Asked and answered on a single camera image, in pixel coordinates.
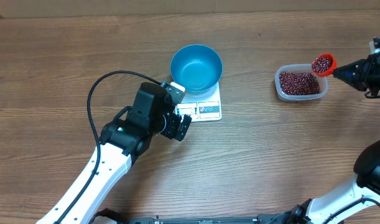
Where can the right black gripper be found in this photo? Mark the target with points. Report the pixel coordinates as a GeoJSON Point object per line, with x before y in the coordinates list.
{"type": "Point", "coordinates": [362, 79]}

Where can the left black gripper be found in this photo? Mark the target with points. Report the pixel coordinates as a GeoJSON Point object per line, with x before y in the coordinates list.
{"type": "Point", "coordinates": [170, 129]}

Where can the orange measuring scoop blue handle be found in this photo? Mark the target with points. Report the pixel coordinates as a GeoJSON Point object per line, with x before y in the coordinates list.
{"type": "Point", "coordinates": [330, 71]}

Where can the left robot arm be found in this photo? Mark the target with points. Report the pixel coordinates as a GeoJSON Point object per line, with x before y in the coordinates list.
{"type": "Point", "coordinates": [118, 146]}

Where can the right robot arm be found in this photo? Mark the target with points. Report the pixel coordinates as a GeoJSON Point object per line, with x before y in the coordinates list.
{"type": "Point", "coordinates": [363, 189]}

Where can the white digital kitchen scale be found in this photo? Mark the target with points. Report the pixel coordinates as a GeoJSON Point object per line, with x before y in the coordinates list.
{"type": "Point", "coordinates": [201, 107]}

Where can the red beans in scoop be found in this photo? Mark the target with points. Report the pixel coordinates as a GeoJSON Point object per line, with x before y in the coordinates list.
{"type": "Point", "coordinates": [322, 64]}

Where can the blue metal bowl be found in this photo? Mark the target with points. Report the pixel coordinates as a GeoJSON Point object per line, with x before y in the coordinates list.
{"type": "Point", "coordinates": [198, 68]}

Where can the clear plastic container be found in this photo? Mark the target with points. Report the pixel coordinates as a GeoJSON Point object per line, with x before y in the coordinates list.
{"type": "Point", "coordinates": [297, 68]}

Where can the red beans in container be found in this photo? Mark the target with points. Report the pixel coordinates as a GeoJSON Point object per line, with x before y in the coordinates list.
{"type": "Point", "coordinates": [302, 83]}

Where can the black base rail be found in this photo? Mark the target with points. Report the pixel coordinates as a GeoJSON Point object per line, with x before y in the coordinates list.
{"type": "Point", "coordinates": [108, 216]}

